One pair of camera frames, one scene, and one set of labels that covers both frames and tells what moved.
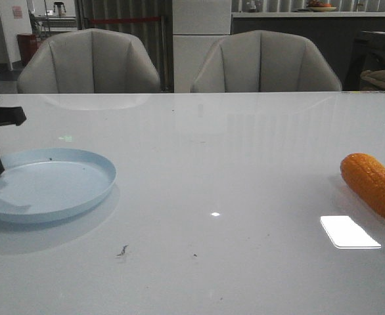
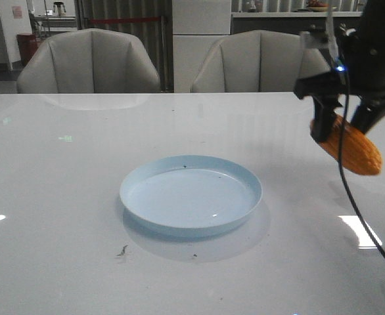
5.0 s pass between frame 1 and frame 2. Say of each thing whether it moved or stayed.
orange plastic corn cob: moved
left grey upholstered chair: stayed
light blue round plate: moved
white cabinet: stayed
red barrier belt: stayed
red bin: stayed
